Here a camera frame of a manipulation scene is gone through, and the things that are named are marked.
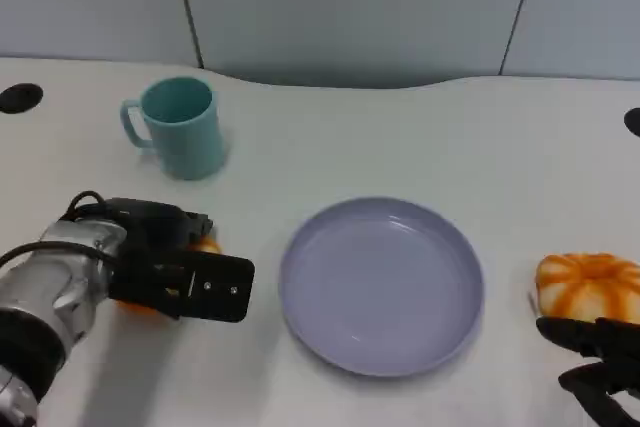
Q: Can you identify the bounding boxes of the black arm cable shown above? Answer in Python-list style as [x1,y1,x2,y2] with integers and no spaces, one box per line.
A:
[0,240,119,271]
[63,190,109,224]

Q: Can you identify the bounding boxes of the pale green mug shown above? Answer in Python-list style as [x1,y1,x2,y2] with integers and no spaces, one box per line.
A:
[119,75,227,181]

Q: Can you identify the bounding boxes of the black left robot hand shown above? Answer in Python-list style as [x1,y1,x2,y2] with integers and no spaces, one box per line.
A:
[107,239,256,323]

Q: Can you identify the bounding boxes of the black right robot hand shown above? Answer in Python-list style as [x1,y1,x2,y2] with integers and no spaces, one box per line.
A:
[535,315,640,427]

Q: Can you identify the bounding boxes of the lilac plate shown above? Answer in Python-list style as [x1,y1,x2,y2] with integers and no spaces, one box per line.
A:
[278,195,485,378]

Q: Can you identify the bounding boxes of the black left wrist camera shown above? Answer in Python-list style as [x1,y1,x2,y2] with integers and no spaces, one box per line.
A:
[102,198,214,249]

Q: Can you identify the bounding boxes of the orange and white bread roll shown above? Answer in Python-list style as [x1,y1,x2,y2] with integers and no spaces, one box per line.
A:
[527,252,640,324]
[115,235,222,319]

